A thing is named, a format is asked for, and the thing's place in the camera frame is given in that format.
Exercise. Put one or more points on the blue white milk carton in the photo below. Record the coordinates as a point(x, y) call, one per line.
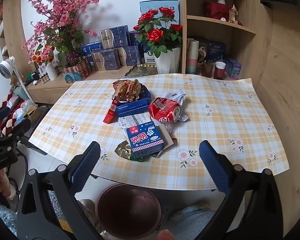
point(145, 140)

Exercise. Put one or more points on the white desk fan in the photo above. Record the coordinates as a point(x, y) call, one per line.
point(6, 68)

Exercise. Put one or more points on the orange artificial flowers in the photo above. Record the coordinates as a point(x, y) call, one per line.
point(41, 56)

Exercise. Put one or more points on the crushed red soda can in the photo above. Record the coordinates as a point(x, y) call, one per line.
point(162, 110)

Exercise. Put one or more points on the person's left forearm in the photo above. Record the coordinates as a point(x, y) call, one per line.
point(6, 220)

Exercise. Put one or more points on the flat blue carton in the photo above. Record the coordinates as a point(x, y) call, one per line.
point(91, 48)

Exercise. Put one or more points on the stack of pastel paper cups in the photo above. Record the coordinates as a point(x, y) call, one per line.
point(192, 55)

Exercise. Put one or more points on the dark blue tall box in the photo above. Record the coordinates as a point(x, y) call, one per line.
point(216, 51)

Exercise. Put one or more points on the dark patterned box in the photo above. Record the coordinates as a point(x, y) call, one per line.
point(202, 52)

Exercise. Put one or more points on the row of small bottles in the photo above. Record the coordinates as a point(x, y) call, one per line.
point(42, 78)

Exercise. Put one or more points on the brown glass tumbler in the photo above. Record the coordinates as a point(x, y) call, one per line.
point(207, 70)

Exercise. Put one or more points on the yellow checked floral tablecloth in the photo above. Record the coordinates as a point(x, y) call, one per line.
point(215, 120)

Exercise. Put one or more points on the small white blue box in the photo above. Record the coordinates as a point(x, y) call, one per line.
point(148, 55)

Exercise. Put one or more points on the small white vase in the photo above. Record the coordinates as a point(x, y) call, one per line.
point(51, 71)

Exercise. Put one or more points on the green gold foil wrapper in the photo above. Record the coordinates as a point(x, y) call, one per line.
point(123, 150)

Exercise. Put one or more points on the light blue fluffy clothing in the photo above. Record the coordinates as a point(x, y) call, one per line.
point(190, 217)

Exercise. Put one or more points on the gold leaf-shaped tray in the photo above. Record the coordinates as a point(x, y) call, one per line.
point(140, 70)

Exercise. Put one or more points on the person's right hand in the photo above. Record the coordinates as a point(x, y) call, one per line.
point(166, 235)

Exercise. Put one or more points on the brown cardboard piece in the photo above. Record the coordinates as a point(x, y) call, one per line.
point(168, 138)

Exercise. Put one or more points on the person's left hand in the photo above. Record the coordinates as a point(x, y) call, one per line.
point(3, 185)

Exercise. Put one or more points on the red white checked cloth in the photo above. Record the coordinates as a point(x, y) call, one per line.
point(10, 107)

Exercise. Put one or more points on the beige plush slipper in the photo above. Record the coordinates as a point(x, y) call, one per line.
point(90, 212)

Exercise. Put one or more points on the red cigarette pack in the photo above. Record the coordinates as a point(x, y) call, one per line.
point(111, 111)

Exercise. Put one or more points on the crumpled gold wrapper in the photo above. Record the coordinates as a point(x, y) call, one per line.
point(127, 90)

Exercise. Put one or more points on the striped rectangular planter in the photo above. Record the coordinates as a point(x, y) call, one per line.
point(77, 68)

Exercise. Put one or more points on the dark blue cardboard box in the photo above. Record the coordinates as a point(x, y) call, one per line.
point(132, 108)

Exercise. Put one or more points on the teal patterned box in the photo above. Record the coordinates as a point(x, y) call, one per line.
point(73, 78)

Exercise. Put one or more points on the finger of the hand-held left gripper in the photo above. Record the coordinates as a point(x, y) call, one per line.
point(20, 127)
point(1, 113)

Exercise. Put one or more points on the white printed paper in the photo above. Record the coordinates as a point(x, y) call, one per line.
point(175, 95)

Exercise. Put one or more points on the red roses in white pot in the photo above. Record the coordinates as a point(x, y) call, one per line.
point(167, 60)

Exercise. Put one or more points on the pink artificial blossom branches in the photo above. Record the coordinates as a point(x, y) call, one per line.
point(57, 12)

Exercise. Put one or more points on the large white blue box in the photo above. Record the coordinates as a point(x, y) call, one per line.
point(150, 6)

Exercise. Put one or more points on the wooden shelf unit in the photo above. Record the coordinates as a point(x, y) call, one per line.
point(182, 30)

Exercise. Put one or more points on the wooden low cabinet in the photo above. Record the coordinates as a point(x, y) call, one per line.
point(100, 76)

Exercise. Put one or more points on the clear glass bottle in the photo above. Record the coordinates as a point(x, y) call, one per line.
point(233, 15)

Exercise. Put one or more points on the brown plastic trash bin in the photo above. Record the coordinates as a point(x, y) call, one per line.
point(130, 210)

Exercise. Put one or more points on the wooden bookshelf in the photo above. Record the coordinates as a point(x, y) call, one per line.
point(13, 30)

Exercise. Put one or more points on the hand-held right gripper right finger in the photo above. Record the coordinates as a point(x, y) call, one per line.
point(215, 165)

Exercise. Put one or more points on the black stool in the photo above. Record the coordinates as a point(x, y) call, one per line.
point(38, 122)

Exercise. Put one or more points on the red cup with white rim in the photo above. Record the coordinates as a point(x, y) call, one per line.
point(218, 72)

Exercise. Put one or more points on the white wall socket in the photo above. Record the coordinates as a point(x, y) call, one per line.
point(88, 25)

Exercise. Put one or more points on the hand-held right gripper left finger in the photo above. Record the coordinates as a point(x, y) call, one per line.
point(86, 165)

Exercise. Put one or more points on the small purple blue box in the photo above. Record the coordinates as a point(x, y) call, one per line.
point(233, 68)

